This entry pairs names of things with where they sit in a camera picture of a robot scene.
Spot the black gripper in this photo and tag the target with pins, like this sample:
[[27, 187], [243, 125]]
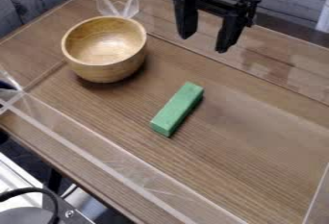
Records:
[[237, 13]]

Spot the green rectangular block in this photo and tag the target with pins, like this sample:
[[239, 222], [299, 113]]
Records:
[[177, 109]]

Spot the light brown wooden bowl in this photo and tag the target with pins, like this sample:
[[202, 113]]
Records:
[[105, 48]]

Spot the black table leg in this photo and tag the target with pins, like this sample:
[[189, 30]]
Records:
[[54, 181]]

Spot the white post at right edge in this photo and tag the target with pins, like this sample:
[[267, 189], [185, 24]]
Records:
[[323, 22]]

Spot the clear acrylic enclosure wall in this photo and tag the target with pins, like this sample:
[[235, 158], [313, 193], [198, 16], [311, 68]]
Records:
[[247, 161]]

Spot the grey metal bracket with screw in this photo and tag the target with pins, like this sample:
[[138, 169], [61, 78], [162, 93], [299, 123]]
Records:
[[69, 215]]

